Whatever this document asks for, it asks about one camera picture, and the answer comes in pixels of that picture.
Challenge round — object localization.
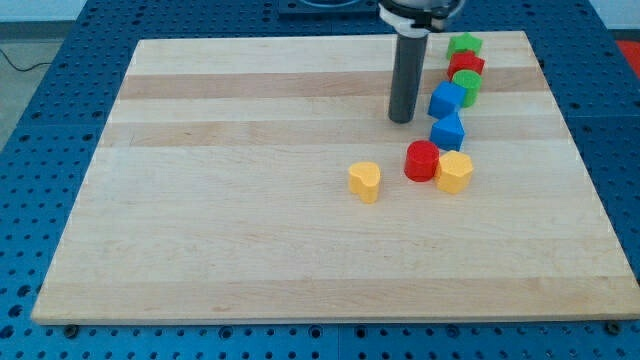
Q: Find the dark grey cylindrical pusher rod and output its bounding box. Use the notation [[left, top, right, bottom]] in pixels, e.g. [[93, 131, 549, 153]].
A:
[[388, 35, 428, 124]]

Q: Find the blue cube block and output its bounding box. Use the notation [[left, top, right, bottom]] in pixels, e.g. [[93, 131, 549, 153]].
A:
[[427, 81, 466, 119]]

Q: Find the red cube block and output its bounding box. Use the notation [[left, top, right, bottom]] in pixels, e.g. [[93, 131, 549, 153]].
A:
[[447, 50, 485, 79]]

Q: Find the blue triangle block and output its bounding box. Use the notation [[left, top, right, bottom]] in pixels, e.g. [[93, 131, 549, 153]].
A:
[[429, 113, 465, 151]]

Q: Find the green star block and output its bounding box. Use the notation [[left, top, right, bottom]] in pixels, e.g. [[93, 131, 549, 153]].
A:
[[446, 32, 483, 59]]

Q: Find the green cylinder block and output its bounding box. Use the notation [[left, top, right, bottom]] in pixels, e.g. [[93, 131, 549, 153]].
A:
[[452, 69, 483, 108]]

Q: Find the red cylinder block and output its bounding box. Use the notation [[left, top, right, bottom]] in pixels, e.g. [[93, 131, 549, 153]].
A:
[[404, 140, 440, 182]]

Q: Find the yellow hexagon block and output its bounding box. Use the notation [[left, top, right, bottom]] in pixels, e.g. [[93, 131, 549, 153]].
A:
[[435, 150, 474, 194]]

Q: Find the yellow heart block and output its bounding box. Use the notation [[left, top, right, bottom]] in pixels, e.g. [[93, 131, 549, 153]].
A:
[[348, 162, 381, 204]]

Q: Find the wooden board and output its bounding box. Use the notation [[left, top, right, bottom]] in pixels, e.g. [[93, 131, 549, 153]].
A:
[[32, 31, 639, 325]]

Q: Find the black cable on floor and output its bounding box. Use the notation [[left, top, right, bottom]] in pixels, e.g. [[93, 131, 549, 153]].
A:
[[0, 48, 54, 73]]

